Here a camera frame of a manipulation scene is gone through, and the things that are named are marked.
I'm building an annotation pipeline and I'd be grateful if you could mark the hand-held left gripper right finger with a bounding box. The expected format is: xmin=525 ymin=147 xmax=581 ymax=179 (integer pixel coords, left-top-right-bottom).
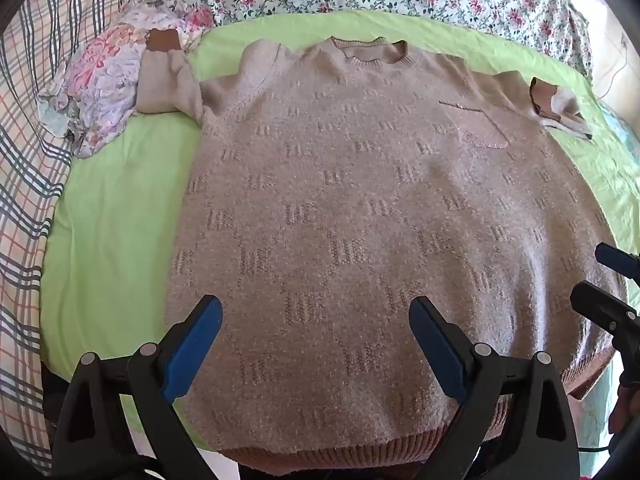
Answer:
xmin=408 ymin=295 xmax=581 ymax=480

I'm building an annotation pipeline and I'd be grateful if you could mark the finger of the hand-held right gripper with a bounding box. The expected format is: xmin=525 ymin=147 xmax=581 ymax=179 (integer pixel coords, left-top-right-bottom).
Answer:
xmin=595 ymin=242 xmax=640 ymax=283
xmin=570 ymin=281 xmax=640 ymax=335

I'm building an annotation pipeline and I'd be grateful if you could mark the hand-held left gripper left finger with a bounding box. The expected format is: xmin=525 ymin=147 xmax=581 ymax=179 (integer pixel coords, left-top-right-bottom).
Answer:
xmin=50 ymin=294 xmax=224 ymax=480

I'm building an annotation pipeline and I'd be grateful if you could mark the beige knitted sweater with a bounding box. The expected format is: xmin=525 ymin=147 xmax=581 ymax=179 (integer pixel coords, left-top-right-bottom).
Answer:
xmin=136 ymin=30 xmax=628 ymax=476

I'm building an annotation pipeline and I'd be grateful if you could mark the person's right hand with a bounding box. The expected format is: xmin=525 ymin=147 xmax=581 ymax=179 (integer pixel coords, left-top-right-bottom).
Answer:
xmin=616 ymin=377 xmax=640 ymax=433

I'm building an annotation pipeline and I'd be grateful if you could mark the pale teal sheet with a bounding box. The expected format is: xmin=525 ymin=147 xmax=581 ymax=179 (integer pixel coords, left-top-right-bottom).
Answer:
xmin=565 ymin=95 xmax=640 ymax=461

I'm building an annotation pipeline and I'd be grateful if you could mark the light green sheet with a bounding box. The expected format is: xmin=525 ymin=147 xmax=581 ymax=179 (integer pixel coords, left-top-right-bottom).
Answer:
xmin=40 ymin=12 xmax=640 ymax=461

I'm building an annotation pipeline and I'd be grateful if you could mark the plaid bedsheet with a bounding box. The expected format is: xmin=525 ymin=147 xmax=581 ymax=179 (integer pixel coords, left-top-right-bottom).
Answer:
xmin=0 ymin=0 xmax=151 ymax=476

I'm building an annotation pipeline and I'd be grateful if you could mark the pastel floral cloth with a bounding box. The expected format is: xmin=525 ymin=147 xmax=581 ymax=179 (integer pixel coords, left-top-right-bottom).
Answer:
xmin=37 ymin=2 xmax=216 ymax=158

